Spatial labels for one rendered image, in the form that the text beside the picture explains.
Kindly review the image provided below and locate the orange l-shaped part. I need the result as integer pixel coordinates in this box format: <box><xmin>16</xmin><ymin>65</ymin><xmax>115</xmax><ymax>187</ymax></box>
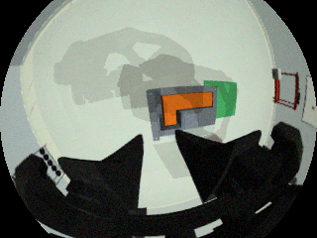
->
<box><xmin>161</xmin><ymin>91</ymin><xmax>213</xmax><ymax>126</ymax></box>

